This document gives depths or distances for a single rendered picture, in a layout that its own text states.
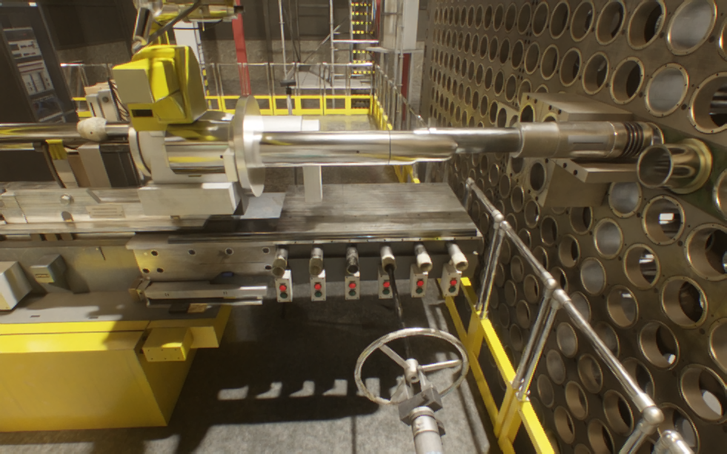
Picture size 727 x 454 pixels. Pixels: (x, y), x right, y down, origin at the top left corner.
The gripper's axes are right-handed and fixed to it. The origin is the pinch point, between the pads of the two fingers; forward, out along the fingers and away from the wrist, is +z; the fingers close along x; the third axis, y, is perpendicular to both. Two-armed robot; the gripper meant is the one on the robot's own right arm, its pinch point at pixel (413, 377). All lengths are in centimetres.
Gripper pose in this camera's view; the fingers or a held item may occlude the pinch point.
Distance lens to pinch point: 132.6
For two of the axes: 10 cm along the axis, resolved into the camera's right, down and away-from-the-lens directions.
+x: -7.7, 5.8, 2.8
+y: -6.4, -6.4, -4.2
